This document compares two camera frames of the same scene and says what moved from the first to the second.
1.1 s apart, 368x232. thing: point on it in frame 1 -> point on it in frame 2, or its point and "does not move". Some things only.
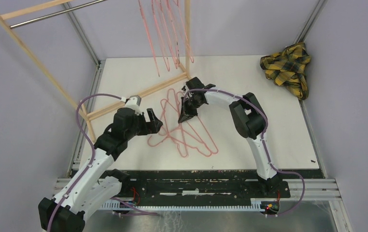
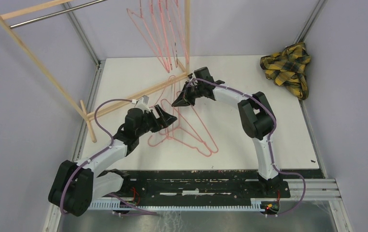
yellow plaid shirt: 287,68 does not move
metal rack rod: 54,14 does not move
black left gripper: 147,127 -> 166,119
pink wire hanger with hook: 164,140 does not move
